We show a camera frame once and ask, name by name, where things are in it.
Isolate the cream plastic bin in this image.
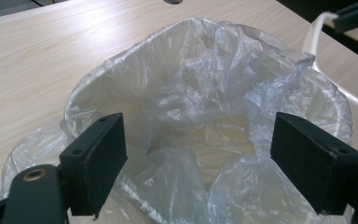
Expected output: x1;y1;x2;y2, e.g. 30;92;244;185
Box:
63;18;353;224

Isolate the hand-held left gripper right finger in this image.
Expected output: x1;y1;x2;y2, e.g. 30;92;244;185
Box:
269;111;358;217

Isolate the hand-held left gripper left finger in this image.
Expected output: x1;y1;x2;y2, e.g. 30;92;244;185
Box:
59;112;129;217

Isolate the clear plastic bag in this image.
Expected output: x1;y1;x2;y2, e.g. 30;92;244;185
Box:
0;17;354;224

